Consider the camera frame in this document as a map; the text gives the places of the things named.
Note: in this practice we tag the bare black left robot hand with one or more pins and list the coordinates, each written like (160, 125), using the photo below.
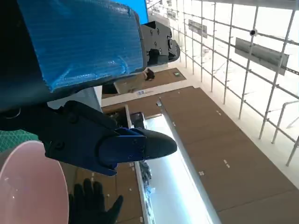
(70, 46)

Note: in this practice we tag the grey hanging panel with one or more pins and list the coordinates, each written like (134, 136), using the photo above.
(261, 54)
(198, 28)

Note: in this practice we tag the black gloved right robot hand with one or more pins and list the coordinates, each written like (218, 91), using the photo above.
(93, 205)

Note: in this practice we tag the green cutting mat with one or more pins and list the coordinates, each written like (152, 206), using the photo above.
(14, 140)

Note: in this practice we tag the green sign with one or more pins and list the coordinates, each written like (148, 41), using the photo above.
(176, 74)

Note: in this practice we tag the person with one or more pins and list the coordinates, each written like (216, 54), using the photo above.
(149, 74)

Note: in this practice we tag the pink bowl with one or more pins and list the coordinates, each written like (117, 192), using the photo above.
(28, 186)

